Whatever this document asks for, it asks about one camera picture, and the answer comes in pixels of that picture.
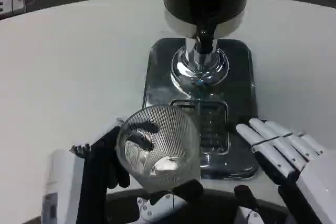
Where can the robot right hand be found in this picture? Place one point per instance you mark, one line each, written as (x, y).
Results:
(275, 145)

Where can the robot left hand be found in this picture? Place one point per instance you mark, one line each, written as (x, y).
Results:
(95, 171)

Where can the clear ribbed glass cup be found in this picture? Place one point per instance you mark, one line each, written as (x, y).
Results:
(168, 142)

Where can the steel drip tray grid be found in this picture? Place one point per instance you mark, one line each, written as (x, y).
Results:
(212, 127)

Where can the black robot torso rim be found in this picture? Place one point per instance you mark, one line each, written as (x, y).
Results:
(215, 203)

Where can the black dispenser tap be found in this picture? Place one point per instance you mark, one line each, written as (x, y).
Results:
(206, 39)

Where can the white power strip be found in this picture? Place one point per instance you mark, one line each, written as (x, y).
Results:
(11, 3)

